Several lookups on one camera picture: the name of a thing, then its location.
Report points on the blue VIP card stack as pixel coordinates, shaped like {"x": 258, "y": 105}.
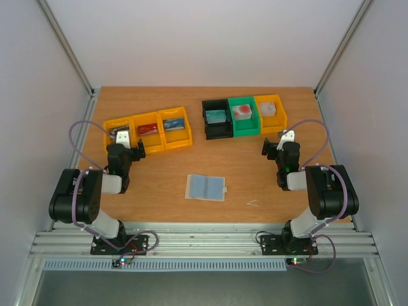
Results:
{"x": 174, "y": 124}

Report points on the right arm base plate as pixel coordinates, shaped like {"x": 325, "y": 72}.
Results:
{"x": 273, "y": 245}

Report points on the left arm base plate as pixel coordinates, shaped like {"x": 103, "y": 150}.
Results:
{"x": 116, "y": 247}

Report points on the yellow bin with red cards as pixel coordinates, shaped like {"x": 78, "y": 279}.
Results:
{"x": 152, "y": 143}

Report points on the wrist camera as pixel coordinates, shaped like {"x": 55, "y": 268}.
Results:
{"x": 123, "y": 138}
{"x": 285, "y": 136}

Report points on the yellow bin with blue cards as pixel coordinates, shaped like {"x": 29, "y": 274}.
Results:
{"x": 177, "y": 130}

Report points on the grey slotted cable duct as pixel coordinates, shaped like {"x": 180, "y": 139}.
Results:
{"x": 167, "y": 265}

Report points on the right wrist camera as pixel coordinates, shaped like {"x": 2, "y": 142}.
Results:
{"x": 285, "y": 136}

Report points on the right yellow bin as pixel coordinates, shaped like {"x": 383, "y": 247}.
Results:
{"x": 272, "y": 115}

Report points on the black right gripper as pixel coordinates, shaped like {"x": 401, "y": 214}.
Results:
{"x": 269, "y": 150}

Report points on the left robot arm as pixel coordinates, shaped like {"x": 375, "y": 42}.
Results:
{"x": 77, "y": 196}

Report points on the green bin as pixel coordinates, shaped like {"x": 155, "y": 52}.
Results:
{"x": 245, "y": 116}

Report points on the beige card holder wallet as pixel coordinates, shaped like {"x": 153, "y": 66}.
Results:
{"x": 205, "y": 188}

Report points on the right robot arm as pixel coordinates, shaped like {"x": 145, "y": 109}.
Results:
{"x": 330, "y": 192}

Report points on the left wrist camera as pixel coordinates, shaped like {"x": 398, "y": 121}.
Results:
{"x": 123, "y": 138}

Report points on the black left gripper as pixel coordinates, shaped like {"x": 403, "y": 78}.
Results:
{"x": 138, "y": 155}

